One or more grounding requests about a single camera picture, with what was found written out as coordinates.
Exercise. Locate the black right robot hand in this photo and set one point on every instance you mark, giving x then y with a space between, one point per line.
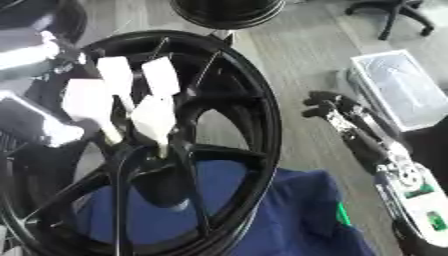
356 123

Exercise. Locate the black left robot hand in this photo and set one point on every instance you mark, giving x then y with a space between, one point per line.
91 129

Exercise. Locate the white pin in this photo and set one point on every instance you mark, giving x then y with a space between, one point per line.
87 100
154 116
160 76
115 75

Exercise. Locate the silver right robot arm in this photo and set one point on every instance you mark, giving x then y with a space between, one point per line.
417 196

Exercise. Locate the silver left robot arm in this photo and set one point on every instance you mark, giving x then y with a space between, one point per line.
35 123

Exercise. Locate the black spoked wheel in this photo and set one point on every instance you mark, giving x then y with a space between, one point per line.
256 110

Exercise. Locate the black round wheel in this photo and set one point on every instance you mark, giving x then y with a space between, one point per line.
227 13

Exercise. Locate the white plastic box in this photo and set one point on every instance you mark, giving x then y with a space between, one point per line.
402 88

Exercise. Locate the black office chair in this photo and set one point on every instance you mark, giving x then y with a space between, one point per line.
396 13

